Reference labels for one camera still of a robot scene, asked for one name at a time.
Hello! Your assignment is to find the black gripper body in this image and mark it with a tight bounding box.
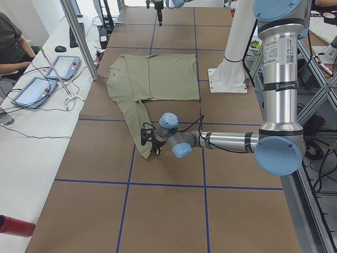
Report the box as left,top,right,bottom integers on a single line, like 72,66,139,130
152,137,166,149
154,0,164,12

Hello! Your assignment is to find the olive green long-sleeve shirt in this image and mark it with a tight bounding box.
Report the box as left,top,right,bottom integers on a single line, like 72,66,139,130
106,54,200,159

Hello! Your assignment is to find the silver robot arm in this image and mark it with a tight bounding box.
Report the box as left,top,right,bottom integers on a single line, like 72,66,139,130
151,1,311,176
152,0,190,26

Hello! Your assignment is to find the black box with white label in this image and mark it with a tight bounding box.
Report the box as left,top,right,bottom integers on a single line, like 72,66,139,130
98,28,109,49

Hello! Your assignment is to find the black keyboard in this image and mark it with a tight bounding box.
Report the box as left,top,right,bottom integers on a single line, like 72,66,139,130
69,22,86,48

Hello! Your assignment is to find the white basket with green items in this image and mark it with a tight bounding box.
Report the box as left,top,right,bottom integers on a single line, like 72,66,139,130
247,39,262,62

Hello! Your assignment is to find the black computer mouse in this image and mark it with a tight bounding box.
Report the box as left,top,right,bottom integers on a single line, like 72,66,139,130
54,45,67,53

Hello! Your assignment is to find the far blue teach pendant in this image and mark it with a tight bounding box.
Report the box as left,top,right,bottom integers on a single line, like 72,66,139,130
53,55,81,81

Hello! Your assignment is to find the blue teach pendant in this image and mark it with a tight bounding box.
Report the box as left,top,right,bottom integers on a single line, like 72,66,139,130
11,77,57,109
53,55,81,81

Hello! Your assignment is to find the metal rod with green tip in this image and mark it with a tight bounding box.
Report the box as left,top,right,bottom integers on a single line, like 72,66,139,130
38,46,85,111

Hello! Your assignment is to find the near blue teach pendant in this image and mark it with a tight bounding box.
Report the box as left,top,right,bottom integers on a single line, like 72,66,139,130
11,77,57,109

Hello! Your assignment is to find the seated person in dark shirt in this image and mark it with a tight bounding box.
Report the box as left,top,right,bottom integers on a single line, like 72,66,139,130
1,12,36,81

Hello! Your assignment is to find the clear plastic bottle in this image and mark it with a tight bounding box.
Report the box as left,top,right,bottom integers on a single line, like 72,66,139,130
0,110,15,126

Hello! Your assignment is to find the red cylinder bottle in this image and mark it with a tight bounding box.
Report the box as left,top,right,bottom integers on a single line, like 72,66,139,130
1,215,36,237

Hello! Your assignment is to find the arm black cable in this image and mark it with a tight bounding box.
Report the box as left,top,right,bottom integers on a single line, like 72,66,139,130
179,114,250,153

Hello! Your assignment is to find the aluminium frame post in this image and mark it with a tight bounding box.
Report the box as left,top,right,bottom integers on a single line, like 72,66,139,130
60,0,98,81

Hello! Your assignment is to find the white camera mast with base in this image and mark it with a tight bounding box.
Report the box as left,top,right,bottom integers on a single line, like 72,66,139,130
208,0,256,93

